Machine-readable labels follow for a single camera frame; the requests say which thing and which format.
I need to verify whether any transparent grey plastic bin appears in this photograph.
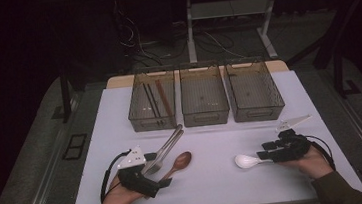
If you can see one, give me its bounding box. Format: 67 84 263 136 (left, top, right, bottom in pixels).
123 65 181 134
222 54 287 125
176 59 232 129

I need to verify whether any black rectangular floor frame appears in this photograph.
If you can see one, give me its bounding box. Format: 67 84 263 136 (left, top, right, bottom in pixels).
59 132 91 163

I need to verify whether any black chopstick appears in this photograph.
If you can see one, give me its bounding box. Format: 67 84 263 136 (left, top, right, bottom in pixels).
142 81 161 126
146 81 165 126

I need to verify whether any brown wooden spoon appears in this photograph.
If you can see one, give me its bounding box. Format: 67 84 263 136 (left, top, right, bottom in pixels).
156 150 195 182

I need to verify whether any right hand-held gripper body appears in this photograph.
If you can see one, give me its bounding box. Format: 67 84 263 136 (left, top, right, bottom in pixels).
264 113 317 165

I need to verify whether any person's right hand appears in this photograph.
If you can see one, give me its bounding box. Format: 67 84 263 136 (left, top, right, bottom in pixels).
279 142 335 184

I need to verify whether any bundle of floor cables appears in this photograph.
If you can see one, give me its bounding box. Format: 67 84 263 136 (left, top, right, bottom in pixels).
111 0 248 72

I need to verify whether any white plastic spoon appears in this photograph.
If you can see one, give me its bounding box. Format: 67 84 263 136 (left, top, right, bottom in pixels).
233 151 274 171

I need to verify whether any right hand-held gripper cable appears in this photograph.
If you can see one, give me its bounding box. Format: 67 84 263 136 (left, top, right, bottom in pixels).
305 132 338 175

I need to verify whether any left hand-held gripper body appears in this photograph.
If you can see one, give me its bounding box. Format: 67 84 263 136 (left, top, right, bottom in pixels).
115 144 163 201

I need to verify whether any person's left hand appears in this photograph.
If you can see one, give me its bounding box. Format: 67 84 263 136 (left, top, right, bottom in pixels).
97 171 147 204

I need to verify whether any brown wooden chopstick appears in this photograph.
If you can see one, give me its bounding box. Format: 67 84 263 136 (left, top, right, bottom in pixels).
157 78 175 118
154 78 172 118

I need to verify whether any black metal stand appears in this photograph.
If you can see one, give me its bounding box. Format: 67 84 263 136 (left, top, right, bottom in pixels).
279 0 362 106
46 66 83 125

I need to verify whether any white metal desk frame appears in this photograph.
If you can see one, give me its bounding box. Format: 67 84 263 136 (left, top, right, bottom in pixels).
182 0 287 68

